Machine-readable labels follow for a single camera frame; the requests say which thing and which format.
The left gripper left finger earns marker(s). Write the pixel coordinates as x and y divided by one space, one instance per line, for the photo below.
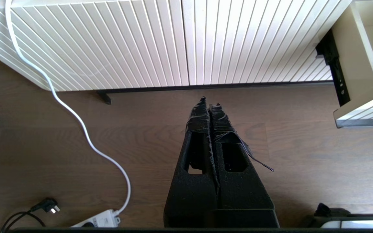
193 194

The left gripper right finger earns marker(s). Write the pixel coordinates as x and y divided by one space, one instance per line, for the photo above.
241 194

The cream fluted drawer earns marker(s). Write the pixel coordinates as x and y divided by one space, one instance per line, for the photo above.
351 64

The dark robot base chassis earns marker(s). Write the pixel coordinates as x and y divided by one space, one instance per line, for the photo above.
335 215

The white ribbed cabinet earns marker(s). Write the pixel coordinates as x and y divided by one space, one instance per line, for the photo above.
141 42

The white power strip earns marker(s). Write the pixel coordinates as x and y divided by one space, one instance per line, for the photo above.
104 219

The cream fluted cabinet door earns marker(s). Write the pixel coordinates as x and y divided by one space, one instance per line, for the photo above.
254 38

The cream fluted rounded-corner panel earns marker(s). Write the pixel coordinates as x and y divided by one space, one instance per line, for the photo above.
76 42

